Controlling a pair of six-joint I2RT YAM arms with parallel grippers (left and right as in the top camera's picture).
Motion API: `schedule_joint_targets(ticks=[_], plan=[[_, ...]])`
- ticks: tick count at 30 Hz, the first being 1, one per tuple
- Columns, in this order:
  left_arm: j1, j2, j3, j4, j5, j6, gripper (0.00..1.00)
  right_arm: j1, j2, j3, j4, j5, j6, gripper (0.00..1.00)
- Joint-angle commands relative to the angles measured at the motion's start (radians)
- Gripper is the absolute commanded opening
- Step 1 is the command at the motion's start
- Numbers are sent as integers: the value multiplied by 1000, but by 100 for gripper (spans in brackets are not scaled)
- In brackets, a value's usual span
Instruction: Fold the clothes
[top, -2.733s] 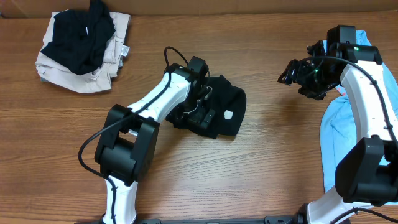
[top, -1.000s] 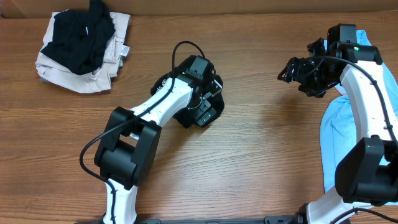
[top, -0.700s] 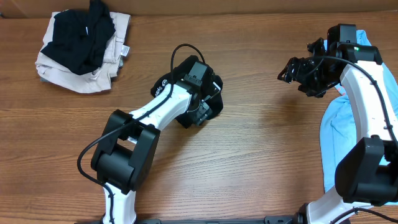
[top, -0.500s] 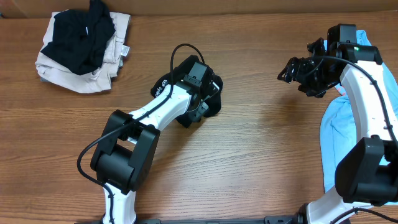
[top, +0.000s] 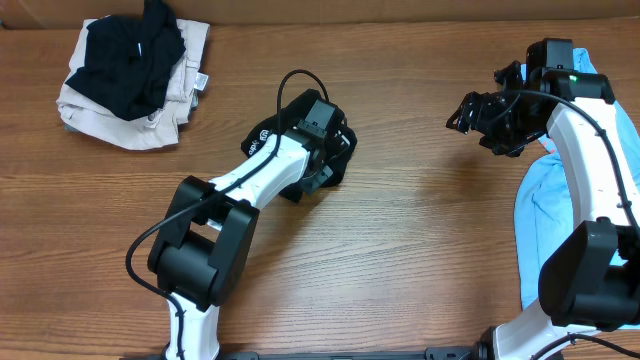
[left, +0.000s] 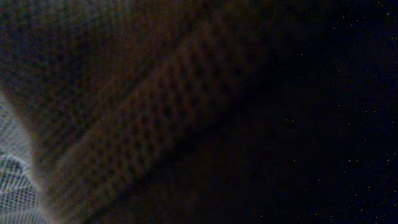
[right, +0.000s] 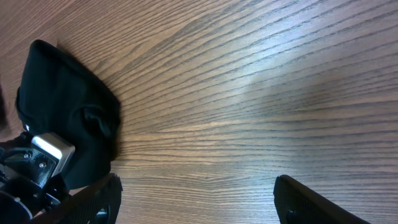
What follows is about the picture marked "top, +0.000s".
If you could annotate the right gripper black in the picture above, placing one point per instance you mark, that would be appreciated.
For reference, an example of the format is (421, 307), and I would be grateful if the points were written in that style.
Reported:
(482, 106)

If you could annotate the black polo shirt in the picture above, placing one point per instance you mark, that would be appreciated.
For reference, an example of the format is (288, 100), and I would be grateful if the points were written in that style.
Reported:
(308, 111)

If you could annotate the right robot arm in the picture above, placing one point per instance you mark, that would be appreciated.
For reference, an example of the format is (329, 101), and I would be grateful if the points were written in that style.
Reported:
(590, 284)

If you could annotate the folded black garment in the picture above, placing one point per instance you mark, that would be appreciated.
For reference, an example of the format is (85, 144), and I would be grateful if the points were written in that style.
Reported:
(128, 62)

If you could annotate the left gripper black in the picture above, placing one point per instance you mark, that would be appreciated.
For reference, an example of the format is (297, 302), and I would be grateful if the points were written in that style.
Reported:
(311, 181)

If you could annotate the light blue t-shirt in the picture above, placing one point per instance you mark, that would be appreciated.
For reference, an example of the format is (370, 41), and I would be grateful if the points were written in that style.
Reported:
(543, 214)

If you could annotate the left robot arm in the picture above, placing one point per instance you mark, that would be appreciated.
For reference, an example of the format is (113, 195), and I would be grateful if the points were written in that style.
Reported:
(202, 245)

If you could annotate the folded beige garment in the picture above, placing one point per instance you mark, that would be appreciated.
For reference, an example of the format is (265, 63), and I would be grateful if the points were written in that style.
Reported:
(158, 129)

